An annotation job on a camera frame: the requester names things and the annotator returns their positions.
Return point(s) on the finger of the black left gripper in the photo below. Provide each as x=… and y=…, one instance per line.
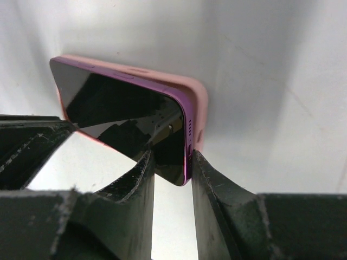
x=27, y=142

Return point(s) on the pink phone case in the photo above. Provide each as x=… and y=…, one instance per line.
x=196, y=91

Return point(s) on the purple smartphone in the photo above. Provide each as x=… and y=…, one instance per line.
x=129, y=114

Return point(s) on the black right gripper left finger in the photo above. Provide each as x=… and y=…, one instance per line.
x=113, y=223

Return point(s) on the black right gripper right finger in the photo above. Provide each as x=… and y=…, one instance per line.
x=233, y=223

